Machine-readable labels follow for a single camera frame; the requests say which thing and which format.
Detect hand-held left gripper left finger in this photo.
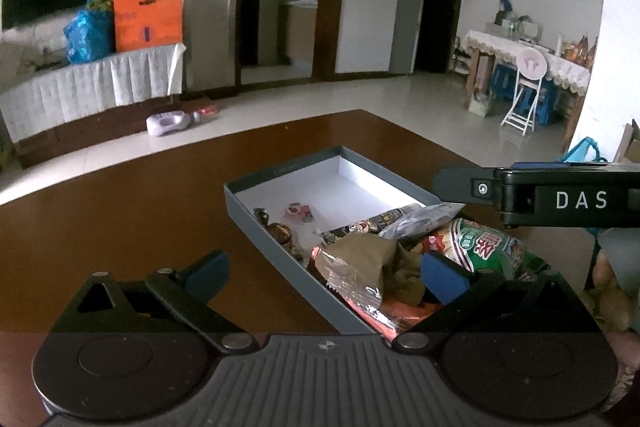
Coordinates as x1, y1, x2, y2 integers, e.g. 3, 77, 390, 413
55, 249, 260, 352

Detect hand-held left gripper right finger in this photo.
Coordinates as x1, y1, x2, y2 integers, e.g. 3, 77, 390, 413
392, 251, 601, 352

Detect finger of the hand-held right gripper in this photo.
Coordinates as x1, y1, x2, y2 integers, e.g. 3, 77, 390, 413
432, 162, 640, 229

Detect green snack bag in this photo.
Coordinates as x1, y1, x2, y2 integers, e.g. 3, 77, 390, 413
420, 217, 547, 284

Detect silver snack packet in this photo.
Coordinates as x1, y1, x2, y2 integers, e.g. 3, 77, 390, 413
377, 203, 467, 241

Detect clear packet brown snack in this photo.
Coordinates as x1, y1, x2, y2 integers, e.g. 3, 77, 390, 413
309, 237, 427, 309

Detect brown candy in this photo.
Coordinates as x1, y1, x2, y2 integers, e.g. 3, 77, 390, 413
253, 207, 295, 253

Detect dark printed sausage stick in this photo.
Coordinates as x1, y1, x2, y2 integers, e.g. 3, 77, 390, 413
320, 203, 424, 244

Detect red white candy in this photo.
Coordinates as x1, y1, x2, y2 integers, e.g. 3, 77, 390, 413
284, 202, 315, 224

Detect grey cardboard box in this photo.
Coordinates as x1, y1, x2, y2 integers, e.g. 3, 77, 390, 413
223, 145, 468, 337

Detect teal plastic bag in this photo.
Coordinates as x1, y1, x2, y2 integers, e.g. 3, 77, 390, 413
564, 137, 609, 164

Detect brown cardboard box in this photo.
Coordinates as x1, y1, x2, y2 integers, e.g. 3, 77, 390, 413
615, 119, 640, 164

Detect blue plastic stools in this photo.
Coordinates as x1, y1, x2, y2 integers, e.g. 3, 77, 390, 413
490, 64, 559, 126

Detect person's leg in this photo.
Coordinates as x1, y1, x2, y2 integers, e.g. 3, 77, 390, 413
590, 227, 640, 334

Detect small bag on floor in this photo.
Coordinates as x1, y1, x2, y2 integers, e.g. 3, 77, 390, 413
467, 89, 496, 118

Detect white folding chair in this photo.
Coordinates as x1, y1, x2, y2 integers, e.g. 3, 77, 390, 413
500, 47, 549, 137

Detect snack bags on dining table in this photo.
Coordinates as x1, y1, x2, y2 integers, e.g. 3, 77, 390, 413
562, 36, 599, 68

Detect cloth covered side table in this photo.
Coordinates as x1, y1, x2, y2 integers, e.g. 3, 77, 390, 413
462, 29, 599, 96

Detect clutter on dining table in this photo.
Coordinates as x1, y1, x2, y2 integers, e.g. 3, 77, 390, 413
494, 0, 542, 40

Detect brown wooden television cabinet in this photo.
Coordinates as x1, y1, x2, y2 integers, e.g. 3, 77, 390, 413
15, 94, 217, 168

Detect white lace cabinet cloth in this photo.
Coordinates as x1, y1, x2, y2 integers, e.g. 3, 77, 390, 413
0, 42, 187, 144

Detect kitchen counter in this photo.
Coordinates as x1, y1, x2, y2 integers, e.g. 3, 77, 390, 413
278, 1, 319, 66

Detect orange cardboard carry box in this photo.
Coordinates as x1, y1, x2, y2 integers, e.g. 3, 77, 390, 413
112, 0, 184, 54

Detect blue plastic bag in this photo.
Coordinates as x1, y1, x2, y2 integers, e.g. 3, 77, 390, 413
63, 0, 116, 66

